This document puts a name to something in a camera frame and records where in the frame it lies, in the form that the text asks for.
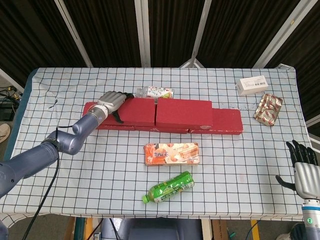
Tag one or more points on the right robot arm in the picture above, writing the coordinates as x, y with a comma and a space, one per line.
311, 220

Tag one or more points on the white black checkered tablecloth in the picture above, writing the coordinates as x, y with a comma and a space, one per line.
225, 162

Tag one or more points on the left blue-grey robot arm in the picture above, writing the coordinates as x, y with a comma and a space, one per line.
37, 155

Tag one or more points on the beige shoe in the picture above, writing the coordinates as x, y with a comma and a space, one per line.
4, 132

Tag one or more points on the black floor box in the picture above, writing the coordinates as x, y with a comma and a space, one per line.
6, 111

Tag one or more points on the small white cardboard box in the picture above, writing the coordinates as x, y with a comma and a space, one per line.
252, 85

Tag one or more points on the white metal frame post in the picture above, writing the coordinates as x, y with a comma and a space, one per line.
280, 32
200, 32
75, 32
142, 32

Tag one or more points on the clear bottle with fruit label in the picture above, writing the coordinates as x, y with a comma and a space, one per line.
157, 92

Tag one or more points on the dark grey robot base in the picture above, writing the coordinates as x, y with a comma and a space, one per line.
150, 228

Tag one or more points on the brown cardboard box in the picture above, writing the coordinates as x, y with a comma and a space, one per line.
220, 230

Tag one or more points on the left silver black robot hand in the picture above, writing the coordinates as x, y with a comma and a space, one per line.
111, 100

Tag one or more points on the gold foil snack packet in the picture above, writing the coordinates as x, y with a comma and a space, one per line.
268, 110

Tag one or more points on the red brick with peeled patch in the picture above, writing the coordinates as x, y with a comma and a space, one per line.
185, 112

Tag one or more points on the red brick with chipped face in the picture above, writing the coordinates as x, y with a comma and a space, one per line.
147, 128

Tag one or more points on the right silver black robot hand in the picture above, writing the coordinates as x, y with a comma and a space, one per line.
307, 177

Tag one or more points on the orange egg roll snack box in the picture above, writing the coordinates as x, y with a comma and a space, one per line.
172, 155

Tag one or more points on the green tea plastic bottle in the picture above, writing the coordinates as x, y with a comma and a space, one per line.
170, 187

